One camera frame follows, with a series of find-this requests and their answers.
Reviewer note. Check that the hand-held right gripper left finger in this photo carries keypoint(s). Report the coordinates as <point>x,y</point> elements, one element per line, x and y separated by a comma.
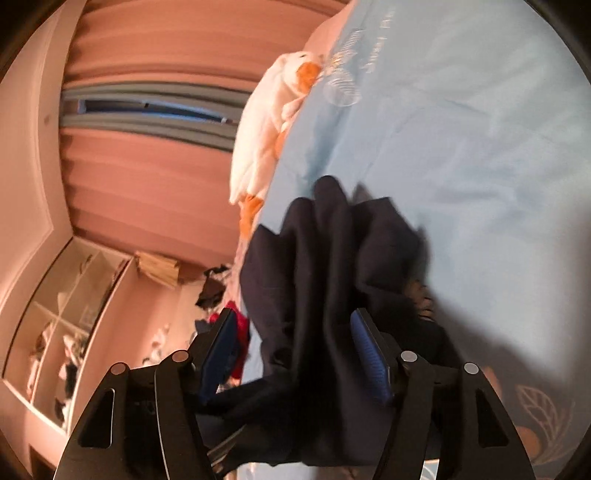
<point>217,355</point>

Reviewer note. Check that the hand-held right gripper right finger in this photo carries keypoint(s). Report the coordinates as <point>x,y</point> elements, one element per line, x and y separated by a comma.
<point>369,360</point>

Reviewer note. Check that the dark navy pants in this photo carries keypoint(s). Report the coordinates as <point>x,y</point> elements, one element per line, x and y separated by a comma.
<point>314,277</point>

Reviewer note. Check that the dark crumpled clothes pile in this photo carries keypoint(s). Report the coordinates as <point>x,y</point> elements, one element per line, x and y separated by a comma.
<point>212,288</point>

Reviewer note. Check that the white crumpled cloth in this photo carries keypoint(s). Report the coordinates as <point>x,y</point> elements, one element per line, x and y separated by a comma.
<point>159,339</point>

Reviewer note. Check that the wooden box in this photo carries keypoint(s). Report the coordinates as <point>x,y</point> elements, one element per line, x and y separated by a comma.
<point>159,270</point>

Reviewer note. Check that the white shelf cabinet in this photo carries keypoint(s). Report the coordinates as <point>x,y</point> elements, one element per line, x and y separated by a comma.
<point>51,314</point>

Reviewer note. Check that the pink curtain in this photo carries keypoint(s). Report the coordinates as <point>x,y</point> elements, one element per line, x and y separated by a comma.
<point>161,184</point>

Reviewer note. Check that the white orange plush toy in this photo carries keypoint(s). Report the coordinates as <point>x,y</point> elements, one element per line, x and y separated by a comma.
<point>263,129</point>

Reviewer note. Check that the light blue printed bed sheet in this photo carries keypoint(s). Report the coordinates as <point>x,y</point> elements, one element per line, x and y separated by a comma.
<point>461,138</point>

